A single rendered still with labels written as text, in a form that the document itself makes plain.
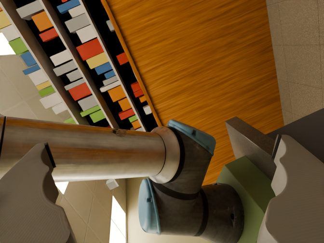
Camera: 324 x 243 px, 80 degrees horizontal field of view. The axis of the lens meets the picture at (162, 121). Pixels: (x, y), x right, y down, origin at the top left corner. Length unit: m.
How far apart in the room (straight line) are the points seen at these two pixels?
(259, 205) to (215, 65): 1.35
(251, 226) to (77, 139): 0.41
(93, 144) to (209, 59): 1.47
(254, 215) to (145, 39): 1.33
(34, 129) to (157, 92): 1.37
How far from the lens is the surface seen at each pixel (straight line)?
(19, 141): 0.27
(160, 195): 0.44
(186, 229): 0.49
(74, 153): 0.28
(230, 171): 0.58
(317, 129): 0.65
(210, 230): 0.52
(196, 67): 1.65
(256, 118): 2.05
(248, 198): 0.53
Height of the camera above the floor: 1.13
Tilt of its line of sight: 1 degrees down
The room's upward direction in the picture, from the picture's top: 114 degrees counter-clockwise
